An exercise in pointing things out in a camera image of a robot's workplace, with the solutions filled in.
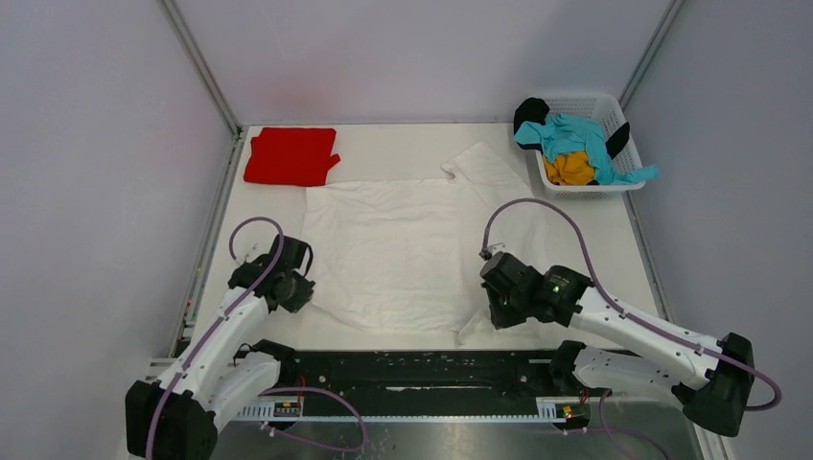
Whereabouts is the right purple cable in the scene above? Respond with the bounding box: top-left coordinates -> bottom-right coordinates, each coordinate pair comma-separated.
481,197 -> 783,460

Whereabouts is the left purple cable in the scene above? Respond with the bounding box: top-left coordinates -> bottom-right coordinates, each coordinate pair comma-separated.
144,217 -> 369,460

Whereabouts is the white slotted cable duct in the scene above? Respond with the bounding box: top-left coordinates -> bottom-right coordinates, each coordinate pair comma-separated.
231,397 -> 569,424

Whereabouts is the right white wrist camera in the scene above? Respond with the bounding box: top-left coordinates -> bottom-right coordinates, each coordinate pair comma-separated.
478,242 -> 505,261

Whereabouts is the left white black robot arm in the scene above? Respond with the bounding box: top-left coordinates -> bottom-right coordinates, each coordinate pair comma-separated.
125,236 -> 315,459

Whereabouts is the black t shirt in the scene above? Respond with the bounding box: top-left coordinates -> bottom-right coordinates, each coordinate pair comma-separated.
513,98 -> 630,159

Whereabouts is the yellow t shirt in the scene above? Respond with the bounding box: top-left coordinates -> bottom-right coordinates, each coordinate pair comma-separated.
542,150 -> 597,186

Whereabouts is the white t shirt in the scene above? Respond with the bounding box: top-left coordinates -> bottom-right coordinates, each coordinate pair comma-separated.
301,142 -> 548,348

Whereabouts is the small circuit board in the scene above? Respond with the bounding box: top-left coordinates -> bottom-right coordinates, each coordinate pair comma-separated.
272,400 -> 302,418
560,402 -> 591,422

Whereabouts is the left small circuit board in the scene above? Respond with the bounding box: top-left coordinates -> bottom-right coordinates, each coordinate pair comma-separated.
272,400 -> 302,418

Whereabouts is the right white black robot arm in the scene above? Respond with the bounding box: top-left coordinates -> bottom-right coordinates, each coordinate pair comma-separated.
480,252 -> 754,437

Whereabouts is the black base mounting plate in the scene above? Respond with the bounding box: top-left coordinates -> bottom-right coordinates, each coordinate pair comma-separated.
272,350 -> 604,416

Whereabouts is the light blue t shirt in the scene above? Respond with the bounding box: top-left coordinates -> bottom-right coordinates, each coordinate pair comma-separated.
514,113 -> 660,185

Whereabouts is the folded red t shirt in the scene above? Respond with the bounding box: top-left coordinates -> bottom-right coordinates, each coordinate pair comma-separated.
244,127 -> 340,187

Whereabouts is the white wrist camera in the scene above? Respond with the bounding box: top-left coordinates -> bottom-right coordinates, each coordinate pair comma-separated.
238,243 -> 261,263
478,242 -> 505,261

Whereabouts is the right small circuit board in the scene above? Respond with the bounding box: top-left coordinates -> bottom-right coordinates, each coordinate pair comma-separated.
560,402 -> 591,422

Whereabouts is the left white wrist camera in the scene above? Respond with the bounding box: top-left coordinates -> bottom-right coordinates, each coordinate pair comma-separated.
238,243 -> 261,263

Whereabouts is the purple cable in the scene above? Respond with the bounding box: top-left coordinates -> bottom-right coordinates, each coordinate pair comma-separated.
144,217 -> 369,460
481,197 -> 783,460

